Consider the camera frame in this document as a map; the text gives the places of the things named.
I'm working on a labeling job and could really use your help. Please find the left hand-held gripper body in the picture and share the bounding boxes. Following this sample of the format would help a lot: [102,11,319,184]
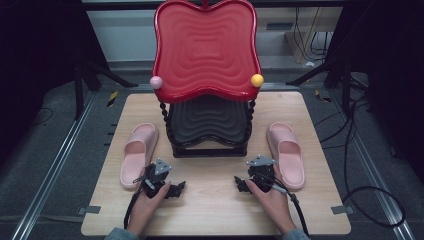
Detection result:
[133,157,174,200]

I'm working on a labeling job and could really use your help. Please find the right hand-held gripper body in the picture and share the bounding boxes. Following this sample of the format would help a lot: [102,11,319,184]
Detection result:
[246,154,278,194]

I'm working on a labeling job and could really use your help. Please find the pink slipper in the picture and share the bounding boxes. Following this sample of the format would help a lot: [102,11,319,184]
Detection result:
[266,121,306,192]
[119,122,160,190]

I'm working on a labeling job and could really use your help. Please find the person's left hand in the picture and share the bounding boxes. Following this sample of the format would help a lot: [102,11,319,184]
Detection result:
[128,166,172,222]

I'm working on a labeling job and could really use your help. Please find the person's right hand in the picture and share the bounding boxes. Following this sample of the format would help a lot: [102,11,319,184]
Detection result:
[245,164,292,224]

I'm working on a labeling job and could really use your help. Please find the grey tape piece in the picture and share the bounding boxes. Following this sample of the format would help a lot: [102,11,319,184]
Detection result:
[330,205,355,216]
[77,205,102,216]

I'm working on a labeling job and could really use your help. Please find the yellow and black floor tape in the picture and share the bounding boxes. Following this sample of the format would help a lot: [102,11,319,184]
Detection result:
[106,90,120,108]
[314,88,332,103]

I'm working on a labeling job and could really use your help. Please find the black metal stand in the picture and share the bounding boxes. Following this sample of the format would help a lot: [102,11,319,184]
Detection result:
[285,59,355,116]
[73,59,138,121]

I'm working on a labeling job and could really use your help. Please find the dark curtain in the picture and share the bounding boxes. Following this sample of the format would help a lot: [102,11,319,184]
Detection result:
[324,0,424,181]
[0,0,111,164]

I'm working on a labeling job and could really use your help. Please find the left hand-held gripper black cable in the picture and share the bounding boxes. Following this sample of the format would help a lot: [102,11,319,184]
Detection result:
[123,185,145,230]

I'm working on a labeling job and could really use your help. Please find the hand-held gripper black cable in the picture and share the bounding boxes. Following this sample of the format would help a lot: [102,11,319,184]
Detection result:
[263,179,311,238]
[123,185,145,230]

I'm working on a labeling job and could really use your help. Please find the right hand-held gripper black cable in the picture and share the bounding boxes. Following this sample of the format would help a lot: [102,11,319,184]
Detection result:
[263,179,311,238]

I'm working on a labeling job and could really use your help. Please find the black floor cable loop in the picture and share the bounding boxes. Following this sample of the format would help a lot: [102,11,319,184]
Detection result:
[313,94,407,230]

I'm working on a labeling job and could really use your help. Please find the metal floor rail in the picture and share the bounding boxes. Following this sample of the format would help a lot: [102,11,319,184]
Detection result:
[328,89,416,240]
[9,92,97,240]

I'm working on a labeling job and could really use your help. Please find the thin black floor cable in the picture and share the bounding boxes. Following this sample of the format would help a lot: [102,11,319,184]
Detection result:
[32,106,54,126]

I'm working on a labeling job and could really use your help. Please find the hanging black cables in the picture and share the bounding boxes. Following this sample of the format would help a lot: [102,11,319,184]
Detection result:
[293,6,334,63]

